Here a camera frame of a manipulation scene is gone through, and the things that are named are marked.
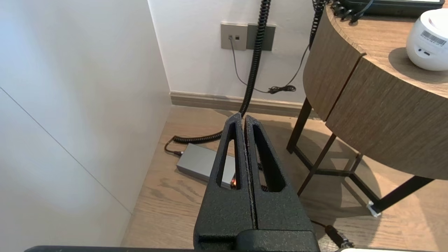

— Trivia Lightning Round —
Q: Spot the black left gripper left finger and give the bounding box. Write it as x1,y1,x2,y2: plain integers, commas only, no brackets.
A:
194,113,258,252

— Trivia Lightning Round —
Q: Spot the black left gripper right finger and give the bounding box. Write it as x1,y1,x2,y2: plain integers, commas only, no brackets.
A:
235,115,320,252

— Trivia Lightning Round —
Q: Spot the curved wooden table drawer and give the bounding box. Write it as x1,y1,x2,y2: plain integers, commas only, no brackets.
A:
325,54,448,181

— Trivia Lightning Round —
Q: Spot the white round puck lamp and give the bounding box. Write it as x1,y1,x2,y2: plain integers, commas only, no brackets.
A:
406,9,448,71

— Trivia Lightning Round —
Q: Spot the grey power adapter brick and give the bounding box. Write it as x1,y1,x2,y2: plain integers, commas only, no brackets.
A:
176,143,237,189

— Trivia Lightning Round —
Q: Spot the grey skirting board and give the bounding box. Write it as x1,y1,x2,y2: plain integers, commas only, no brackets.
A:
170,91,321,119

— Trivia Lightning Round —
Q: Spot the thin black telephone line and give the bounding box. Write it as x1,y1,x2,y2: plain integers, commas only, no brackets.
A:
228,35,310,94

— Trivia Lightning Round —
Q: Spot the round wooden side table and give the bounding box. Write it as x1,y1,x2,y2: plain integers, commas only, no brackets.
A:
286,0,448,217

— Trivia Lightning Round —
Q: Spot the black and white desk telephone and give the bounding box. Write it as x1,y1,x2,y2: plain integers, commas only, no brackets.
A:
345,0,443,16

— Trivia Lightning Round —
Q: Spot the black adapter output cable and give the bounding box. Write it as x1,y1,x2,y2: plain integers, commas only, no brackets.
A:
310,219,355,248

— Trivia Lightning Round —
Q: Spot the black coiled power cable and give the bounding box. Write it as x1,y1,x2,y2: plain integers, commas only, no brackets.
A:
164,0,272,157

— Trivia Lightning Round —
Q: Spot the dark grey low wall plate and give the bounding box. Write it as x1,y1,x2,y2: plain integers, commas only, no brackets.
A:
247,24,276,51

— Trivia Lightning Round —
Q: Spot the black coiled handset cord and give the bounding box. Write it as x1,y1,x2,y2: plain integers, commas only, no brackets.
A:
309,0,373,49

